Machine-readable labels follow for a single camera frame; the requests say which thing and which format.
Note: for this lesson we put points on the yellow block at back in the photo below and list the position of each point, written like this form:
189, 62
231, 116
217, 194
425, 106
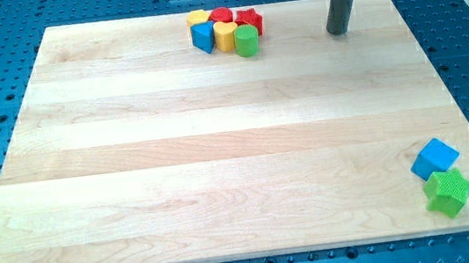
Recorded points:
196, 17

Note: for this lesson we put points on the red cylinder block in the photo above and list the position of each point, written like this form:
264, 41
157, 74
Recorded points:
222, 14

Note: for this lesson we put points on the green cylinder block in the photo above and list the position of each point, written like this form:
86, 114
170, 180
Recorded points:
247, 40

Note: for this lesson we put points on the blue wedge block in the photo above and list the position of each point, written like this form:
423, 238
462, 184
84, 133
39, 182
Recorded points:
203, 36

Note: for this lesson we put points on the green star block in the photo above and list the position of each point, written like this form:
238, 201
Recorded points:
447, 192

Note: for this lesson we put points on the light wooden board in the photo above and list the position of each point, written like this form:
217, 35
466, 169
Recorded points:
132, 146

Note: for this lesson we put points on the blue cube block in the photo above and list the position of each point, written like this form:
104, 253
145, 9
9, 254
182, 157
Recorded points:
435, 156

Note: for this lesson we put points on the yellow heart block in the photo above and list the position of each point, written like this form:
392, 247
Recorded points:
224, 34

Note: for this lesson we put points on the red star block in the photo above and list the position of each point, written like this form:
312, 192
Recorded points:
250, 17

